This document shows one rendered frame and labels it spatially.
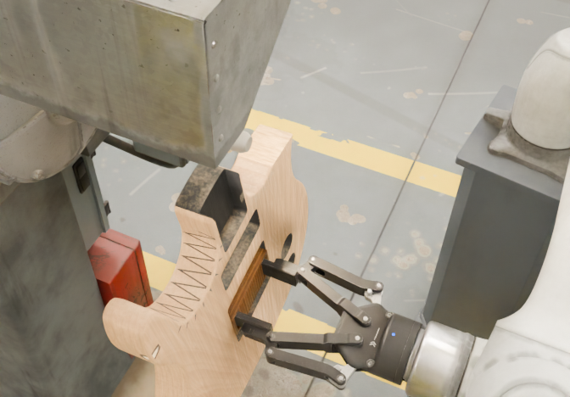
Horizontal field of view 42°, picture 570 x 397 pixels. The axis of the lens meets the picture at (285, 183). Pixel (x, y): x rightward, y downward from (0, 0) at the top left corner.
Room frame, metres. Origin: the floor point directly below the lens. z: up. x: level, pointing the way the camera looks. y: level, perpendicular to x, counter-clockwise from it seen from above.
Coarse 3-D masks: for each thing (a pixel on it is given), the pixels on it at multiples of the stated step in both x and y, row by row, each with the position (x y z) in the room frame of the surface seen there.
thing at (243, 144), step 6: (246, 132) 0.56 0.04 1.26; (240, 138) 0.55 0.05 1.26; (246, 138) 0.56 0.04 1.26; (252, 138) 0.56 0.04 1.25; (234, 144) 0.55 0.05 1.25; (240, 144) 0.55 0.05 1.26; (246, 144) 0.55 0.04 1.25; (234, 150) 0.55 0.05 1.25; (240, 150) 0.55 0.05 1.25; (246, 150) 0.55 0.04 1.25
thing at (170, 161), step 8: (112, 136) 0.88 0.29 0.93; (112, 144) 0.87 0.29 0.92; (120, 144) 0.87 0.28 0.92; (128, 144) 0.88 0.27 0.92; (136, 144) 0.85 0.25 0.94; (128, 152) 0.87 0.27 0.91; (136, 152) 0.87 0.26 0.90; (144, 152) 0.85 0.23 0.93; (152, 152) 0.84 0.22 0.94; (160, 152) 0.84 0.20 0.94; (152, 160) 0.87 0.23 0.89; (160, 160) 0.87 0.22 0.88; (168, 160) 0.83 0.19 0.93; (176, 160) 0.82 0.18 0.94; (184, 160) 0.82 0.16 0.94; (168, 168) 0.87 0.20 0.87
